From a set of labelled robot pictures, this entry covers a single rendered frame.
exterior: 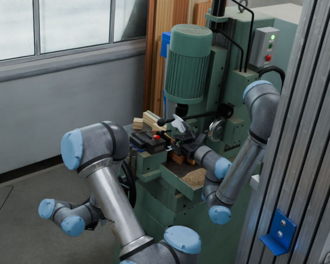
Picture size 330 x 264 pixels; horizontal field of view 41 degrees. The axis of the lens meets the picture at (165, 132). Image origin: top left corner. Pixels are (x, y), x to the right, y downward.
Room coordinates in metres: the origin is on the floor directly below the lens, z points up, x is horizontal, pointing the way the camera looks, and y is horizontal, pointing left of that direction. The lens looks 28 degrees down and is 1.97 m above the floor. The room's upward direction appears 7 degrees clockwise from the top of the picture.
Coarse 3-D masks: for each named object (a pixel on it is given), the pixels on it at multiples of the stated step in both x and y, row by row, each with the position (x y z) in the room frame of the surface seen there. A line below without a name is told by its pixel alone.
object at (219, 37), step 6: (210, 12) 2.01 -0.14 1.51; (228, 18) 1.93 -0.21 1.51; (234, 18) 1.91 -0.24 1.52; (228, 24) 1.92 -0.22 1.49; (234, 24) 1.90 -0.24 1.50; (222, 30) 1.94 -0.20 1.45; (228, 30) 1.92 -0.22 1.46; (234, 30) 1.91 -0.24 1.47; (216, 36) 1.97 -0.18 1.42; (222, 36) 1.94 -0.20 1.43; (216, 42) 1.96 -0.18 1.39; (222, 42) 1.94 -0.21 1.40; (228, 42) 1.91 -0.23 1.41; (228, 48) 1.90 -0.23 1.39; (228, 54) 1.90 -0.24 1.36; (228, 60) 1.91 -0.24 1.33; (222, 84) 1.90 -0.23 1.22; (222, 90) 1.90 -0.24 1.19; (222, 96) 1.91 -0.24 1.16; (216, 114) 1.91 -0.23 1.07
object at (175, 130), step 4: (188, 120) 1.87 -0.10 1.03; (192, 120) 1.87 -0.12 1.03; (196, 120) 1.88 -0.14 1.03; (168, 124) 1.83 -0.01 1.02; (188, 124) 1.83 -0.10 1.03; (192, 124) 1.85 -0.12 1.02; (196, 124) 1.87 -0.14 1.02; (168, 128) 1.83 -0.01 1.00; (172, 128) 1.81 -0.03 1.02; (176, 128) 1.79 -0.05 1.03; (168, 132) 1.82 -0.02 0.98; (172, 132) 1.80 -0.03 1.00; (176, 132) 1.79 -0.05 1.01; (180, 132) 1.81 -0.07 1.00; (184, 132) 1.82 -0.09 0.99; (192, 132) 1.86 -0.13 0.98; (172, 136) 1.80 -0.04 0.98
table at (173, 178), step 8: (128, 128) 1.97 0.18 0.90; (144, 128) 1.99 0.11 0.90; (128, 136) 1.89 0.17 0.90; (168, 160) 1.71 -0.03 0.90; (184, 160) 1.73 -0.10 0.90; (160, 168) 1.67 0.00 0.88; (168, 168) 1.65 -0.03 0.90; (176, 168) 1.65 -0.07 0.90; (184, 168) 1.66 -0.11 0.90; (192, 168) 1.67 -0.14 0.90; (136, 176) 1.64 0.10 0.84; (144, 176) 1.61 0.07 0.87; (152, 176) 1.63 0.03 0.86; (160, 176) 1.66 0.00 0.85; (168, 176) 1.63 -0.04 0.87; (176, 176) 1.59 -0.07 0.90; (176, 184) 1.59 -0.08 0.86; (184, 184) 1.55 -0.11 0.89; (184, 192) 1.55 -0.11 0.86; (192, 192) 1.51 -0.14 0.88; (200, 192) 1.53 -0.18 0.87; (192, 200) 1.51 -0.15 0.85
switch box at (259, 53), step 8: (256, 32) 1.94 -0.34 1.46; (264, 32) 1.91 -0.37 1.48; (272, 32) 1.93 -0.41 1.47; (256, 40) 1.93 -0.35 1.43; (264, 40) 1.90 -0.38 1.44; (256, 48) 1.92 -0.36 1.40; (264, 48) 1.91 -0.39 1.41; (272, 48) 1.95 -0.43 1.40; (256, 56) 1.92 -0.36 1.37; (264, 56) 1.92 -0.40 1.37; (272, 56) 1.96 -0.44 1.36; (256, 64) 1.91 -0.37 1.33; (264, 64) 1.92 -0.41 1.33
